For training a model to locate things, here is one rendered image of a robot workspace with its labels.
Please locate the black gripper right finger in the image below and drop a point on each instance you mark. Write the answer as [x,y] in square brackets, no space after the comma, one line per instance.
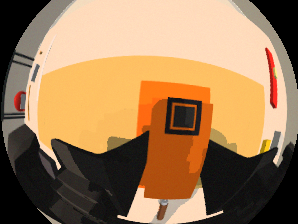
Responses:
[225,173]

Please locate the light grey square block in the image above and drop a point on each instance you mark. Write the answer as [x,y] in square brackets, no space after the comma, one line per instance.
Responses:
[277,141]

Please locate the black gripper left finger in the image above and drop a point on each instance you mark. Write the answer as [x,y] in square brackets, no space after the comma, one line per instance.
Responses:
[118,171]

